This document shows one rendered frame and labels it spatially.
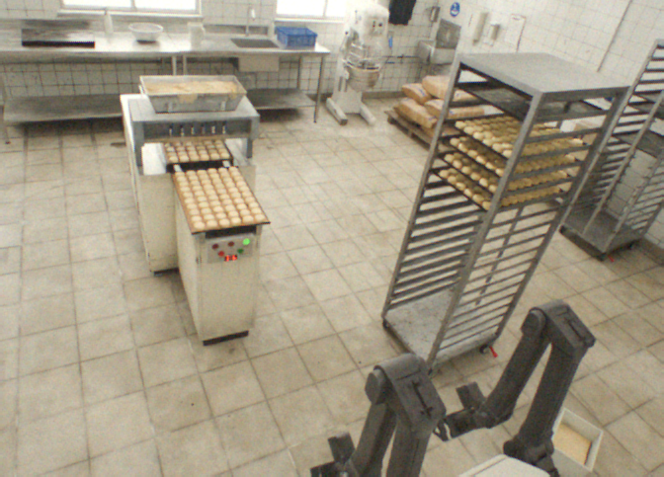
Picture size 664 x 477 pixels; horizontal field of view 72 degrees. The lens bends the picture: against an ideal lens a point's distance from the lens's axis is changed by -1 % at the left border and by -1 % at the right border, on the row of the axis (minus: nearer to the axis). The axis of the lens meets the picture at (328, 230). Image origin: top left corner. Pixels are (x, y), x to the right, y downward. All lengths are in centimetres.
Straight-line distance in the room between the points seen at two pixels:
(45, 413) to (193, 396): 72
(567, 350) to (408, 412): 43
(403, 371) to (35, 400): 235
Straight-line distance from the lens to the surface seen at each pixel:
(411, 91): 614
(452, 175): 249
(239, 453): 259
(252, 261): 255
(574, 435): 316
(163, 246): 324
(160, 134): 292
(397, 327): 305
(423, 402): 87
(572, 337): 114
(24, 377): 306
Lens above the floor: 229
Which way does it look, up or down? 35 degrees down
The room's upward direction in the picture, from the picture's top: 10 degrees clockwise
